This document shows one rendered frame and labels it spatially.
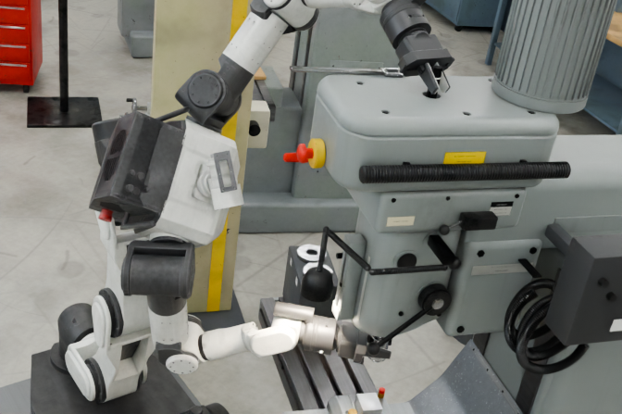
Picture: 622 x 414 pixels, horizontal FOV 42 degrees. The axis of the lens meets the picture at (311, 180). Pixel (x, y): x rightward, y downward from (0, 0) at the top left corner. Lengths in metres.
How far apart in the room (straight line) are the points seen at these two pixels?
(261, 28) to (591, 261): 0.88
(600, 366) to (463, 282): 0.45
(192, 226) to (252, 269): 2.57
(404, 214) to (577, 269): 0.34
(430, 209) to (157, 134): 0.62
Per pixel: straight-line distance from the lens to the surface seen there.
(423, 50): 1.67
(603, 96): 7.37
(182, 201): 1.83
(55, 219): 4.77
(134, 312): 2.33
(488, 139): 1.63
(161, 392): 2.80
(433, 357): 4.04
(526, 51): 1.70
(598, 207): 1.90
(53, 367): 2.90
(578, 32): 1.68
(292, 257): 2.49
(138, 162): 1.80
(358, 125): 1.52
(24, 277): 4.31
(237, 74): 1.90
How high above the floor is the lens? 2.47
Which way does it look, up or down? 27 degrees down
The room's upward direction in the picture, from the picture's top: 8 degrees clockwise
